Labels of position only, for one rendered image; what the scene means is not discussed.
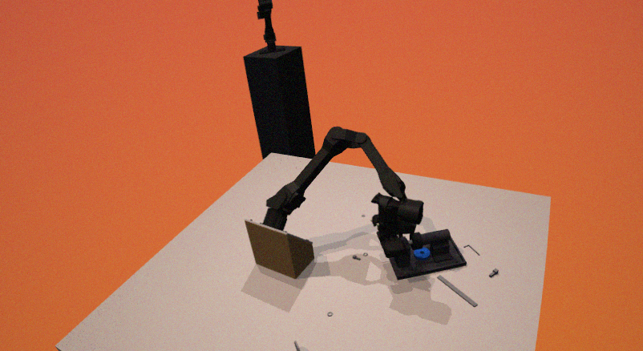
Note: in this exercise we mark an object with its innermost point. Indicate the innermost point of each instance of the blue spacer ring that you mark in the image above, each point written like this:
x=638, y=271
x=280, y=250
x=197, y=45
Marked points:
x=419, y=256

